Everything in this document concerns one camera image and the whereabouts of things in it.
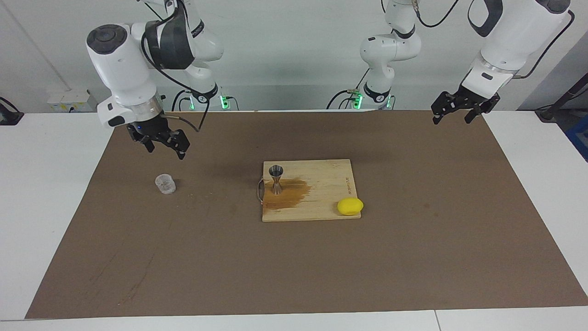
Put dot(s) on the metal jigger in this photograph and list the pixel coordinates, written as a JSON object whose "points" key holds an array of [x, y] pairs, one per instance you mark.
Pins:
{"points": [[276, 177]]}

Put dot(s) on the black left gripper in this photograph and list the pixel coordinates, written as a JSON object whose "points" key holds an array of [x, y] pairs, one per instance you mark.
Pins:
{"points": [[473, 96]]}

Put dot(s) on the white power strip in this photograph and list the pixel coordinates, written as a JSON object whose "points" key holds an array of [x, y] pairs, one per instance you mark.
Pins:
{"points": [[69, 102]]}

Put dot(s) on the black stand pole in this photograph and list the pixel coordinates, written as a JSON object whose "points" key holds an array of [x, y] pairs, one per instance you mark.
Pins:
{"points": [[562, 99]]}

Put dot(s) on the wooden cutting board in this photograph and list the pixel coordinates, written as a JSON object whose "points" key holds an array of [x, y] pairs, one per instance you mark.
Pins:
{"points": [[326, 193]]}

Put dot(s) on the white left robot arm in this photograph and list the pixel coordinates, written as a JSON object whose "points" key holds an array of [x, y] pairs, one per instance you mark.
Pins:
{"points": [[514, 32]]}

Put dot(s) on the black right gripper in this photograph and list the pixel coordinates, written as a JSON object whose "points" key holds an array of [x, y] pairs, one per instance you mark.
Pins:
{"points": [[151, 131]]}

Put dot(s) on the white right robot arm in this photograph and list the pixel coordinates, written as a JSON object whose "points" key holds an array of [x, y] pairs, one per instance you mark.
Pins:
{"points": [[124, 69]]}

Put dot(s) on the blue crate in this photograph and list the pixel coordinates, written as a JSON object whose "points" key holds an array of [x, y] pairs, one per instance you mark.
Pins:
{"points": [[579, 135]]}

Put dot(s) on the black clamp mount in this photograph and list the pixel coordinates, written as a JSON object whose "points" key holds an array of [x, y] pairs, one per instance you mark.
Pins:
{"points": [[9, 117]]}

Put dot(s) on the yellow lemon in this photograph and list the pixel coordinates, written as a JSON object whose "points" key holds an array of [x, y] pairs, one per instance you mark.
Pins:
{"points": [[350, 206]]}

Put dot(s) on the brown table mat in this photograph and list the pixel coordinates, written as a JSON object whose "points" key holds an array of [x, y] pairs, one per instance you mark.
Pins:
{"points": [[294, 266]]}

